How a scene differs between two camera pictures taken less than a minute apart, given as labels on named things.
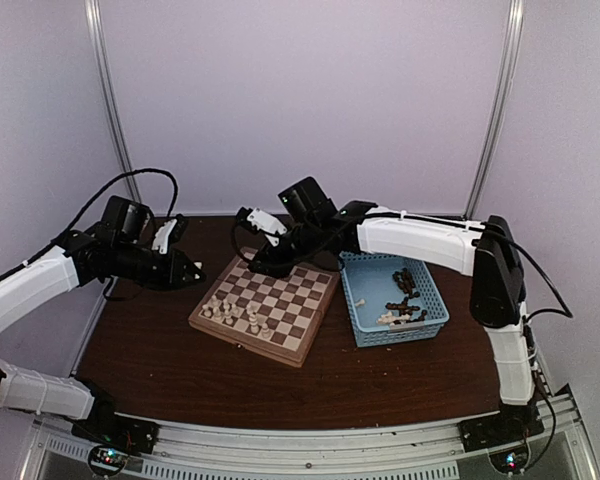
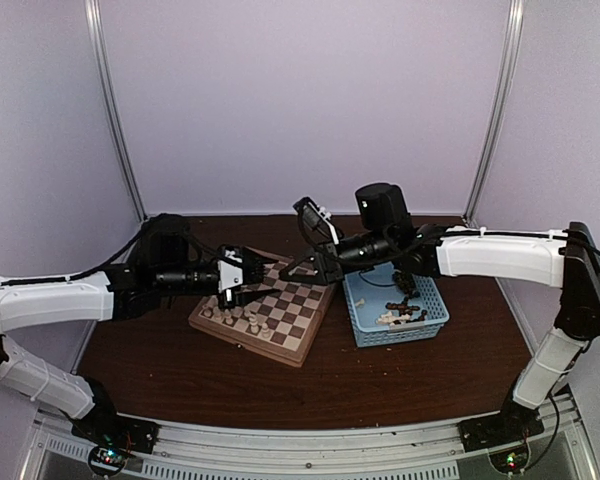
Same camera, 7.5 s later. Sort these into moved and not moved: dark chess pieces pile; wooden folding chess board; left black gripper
Moved: left black gripper
Not moved: wooden folding chess board; dark chess pieces pile
